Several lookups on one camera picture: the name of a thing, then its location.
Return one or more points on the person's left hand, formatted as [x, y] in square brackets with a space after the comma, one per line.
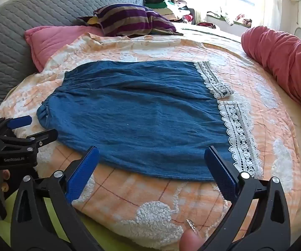
[5, 174]

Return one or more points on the orange and white blanket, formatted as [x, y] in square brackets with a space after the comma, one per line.
[247, 65]

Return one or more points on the grey quilted headboard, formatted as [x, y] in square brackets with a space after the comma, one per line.
[22, 15]

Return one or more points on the red rolled duvet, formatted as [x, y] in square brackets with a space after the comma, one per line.
[284, 55]

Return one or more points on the clothes on window sill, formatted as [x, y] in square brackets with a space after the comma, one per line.
[229, 18]

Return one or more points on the blue pants with lace trim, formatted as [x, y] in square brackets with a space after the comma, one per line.
[140, 115]

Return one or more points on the purple striped pillow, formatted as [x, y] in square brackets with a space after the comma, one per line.
[124, 18]

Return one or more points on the pile of clothes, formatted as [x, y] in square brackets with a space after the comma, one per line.
[166, 6]

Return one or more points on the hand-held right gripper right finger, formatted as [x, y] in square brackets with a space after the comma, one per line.
[219, 171]

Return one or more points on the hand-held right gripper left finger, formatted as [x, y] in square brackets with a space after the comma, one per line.
[83, 168]

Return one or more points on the white curtain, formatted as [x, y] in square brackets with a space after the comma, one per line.
[272, 2]

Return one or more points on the green mat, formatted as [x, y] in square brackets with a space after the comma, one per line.
[106, 238]

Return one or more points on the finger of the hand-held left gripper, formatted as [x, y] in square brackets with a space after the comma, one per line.
[22, 121]
[43, 135]

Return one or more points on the pink pillow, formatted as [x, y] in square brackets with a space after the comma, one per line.
[51, 41]

